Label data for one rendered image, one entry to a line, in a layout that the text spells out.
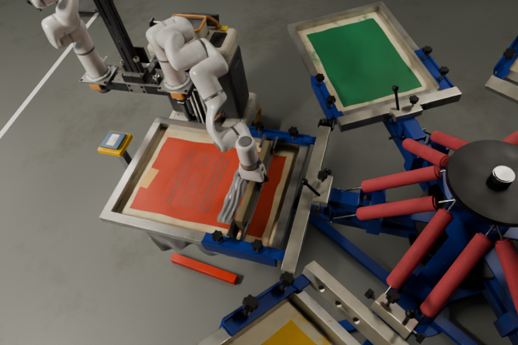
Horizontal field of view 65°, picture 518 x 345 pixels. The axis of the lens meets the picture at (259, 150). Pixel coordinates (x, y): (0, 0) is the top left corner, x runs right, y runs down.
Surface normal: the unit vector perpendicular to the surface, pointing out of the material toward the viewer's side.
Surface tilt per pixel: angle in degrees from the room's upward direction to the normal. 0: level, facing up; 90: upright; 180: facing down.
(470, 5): 0
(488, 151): 0
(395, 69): 0
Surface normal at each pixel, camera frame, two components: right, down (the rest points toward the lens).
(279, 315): 0.28, -0.83
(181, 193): -0.12, -0.60
